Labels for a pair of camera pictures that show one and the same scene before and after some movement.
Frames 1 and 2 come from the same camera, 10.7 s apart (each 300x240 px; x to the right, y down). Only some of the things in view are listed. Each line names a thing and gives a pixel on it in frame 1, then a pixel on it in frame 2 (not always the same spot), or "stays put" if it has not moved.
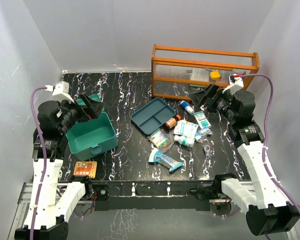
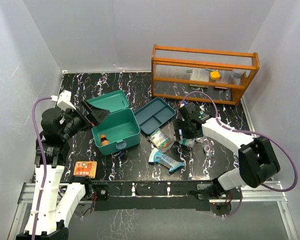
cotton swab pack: [163, 139] stays put
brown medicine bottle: [171, 122] to [104, 140]
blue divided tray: [153, 115] stays put
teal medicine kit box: [89, 139] to [121, 124]
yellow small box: [215, 75] stays put
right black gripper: [199, 98] to [179, 125]
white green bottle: [185, 140] stays put
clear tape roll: [207, 150] stays put
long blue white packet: [164, 160] stays put
